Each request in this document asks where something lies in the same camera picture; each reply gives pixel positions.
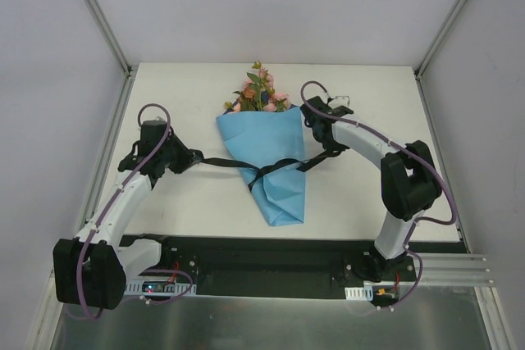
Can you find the black ribbon gold lettering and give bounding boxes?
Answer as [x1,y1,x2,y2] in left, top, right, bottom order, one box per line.
[190,149,342,191]

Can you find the fake flower stem pink roses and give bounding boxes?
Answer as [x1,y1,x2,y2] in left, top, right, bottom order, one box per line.
[246,61,291,112]

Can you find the blue wrapping paper sheet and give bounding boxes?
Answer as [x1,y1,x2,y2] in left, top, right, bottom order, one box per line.
[216,107,306,226]

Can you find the fake flower stem orange blooms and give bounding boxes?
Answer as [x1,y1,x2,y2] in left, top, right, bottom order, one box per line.
[224,80,264,114]

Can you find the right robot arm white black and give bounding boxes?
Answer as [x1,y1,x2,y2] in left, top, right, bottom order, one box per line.
[300,96,442,283]

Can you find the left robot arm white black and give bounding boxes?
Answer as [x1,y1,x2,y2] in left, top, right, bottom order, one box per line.
[52,120,203,310]

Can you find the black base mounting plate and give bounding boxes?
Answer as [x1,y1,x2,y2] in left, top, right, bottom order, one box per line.
[146,236,416,300]

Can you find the left white cable duct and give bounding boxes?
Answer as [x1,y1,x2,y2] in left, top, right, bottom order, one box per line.
[124,280,197,298]

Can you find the white cable duct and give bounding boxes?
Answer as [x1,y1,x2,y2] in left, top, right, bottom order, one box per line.
[124,280,197,298]
[345,285,373,302]

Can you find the right white cable duct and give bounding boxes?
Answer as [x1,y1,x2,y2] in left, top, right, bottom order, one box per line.
[345,285,373,302]

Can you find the left aluminium frame post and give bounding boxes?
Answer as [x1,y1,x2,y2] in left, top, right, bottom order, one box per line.
[83,0,134,77]

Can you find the aluminium frame post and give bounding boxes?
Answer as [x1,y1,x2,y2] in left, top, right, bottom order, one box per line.
[413,0,500,79]
[83,0,134,77]

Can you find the aluminium front rail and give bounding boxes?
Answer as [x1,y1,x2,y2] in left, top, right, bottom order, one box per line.
[51,253,493,285]

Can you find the right aluminium frame post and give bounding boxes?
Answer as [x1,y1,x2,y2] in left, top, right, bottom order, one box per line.
[413,0,500,79]

